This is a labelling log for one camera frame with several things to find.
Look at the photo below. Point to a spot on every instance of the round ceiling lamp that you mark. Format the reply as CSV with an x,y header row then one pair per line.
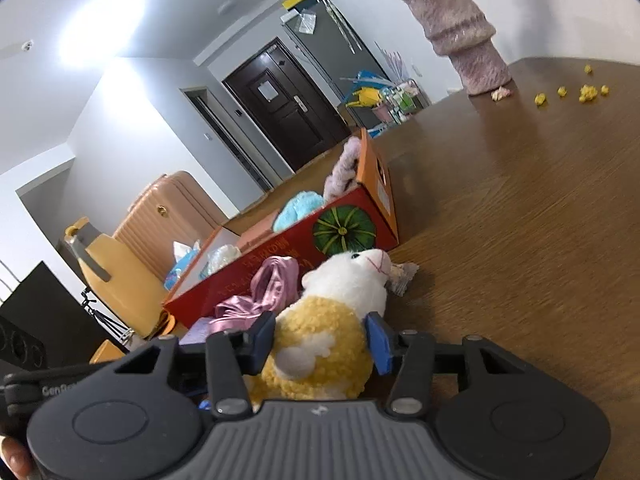
x,y
102,25

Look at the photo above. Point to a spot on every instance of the fallen rose petal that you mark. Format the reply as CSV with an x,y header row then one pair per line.
x,y
501,93

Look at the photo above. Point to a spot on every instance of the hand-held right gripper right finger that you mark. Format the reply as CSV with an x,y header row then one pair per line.
x,y
380,347

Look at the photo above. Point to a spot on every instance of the clear plastic bag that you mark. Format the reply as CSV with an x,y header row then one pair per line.
x,y
220,260

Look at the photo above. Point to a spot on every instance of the hanging white strips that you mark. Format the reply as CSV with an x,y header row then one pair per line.
x,y
345,30

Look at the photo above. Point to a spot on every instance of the black paper bag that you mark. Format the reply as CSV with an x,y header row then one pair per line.
x,y
50,310

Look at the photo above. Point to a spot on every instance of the pink textured vase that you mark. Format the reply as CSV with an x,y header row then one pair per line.
x,y
460,35

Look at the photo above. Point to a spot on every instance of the purple wall decoration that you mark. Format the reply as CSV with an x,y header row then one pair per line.
x,y
392,62

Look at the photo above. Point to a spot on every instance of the clear pouch on refrigerator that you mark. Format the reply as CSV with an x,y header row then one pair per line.
x,y
306,22

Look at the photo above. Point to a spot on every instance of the pink satin scrunchie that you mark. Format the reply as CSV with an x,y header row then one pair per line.
x,y
272,280

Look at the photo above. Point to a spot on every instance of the yellow thermos jug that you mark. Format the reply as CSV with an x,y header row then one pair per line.
x,y
115,280

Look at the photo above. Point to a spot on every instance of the pink suitcase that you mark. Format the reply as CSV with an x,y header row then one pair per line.
x,y
170,215

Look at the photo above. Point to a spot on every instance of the purple fluffy cloth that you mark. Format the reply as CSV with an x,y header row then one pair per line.
x,y
340,170

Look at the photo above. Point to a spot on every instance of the red cardboard box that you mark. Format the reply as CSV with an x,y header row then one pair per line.
x,y
280,265

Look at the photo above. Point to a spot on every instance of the lavender soft cloth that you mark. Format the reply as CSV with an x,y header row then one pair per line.
x,y
195,330

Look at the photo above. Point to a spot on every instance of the interior doorway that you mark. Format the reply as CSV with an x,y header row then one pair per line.
x,y
230,140

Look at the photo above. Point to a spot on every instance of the yellow and white plush toy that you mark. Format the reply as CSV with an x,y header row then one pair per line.
x,y
320,320

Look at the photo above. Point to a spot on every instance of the grey refrigerator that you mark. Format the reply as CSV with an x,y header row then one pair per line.
x,y
330,45

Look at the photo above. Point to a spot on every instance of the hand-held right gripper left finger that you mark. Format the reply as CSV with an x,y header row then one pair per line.
x,y
257,345

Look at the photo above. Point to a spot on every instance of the smoke detector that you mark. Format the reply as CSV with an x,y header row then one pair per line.
x,y
25,45

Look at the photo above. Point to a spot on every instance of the light blue plush toy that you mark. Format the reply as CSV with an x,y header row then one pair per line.
x,y
297,210

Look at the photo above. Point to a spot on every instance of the pink sponge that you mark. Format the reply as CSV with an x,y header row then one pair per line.
x,y
257,235

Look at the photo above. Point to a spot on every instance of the dark brown door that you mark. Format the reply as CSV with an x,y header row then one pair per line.
x,y
285,110

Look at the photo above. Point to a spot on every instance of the white storage cart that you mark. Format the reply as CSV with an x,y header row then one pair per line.
x,y
405,102

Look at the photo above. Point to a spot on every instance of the yellow mug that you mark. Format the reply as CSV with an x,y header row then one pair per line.
x,y
107,352

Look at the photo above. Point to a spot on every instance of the yellow watering can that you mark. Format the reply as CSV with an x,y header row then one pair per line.
x,y
370,96

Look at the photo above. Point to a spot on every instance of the person's left hand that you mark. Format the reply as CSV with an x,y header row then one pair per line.
x,y
12,457

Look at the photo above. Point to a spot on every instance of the scattered yellow crumbs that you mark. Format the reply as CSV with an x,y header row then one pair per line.
x,y
587,92

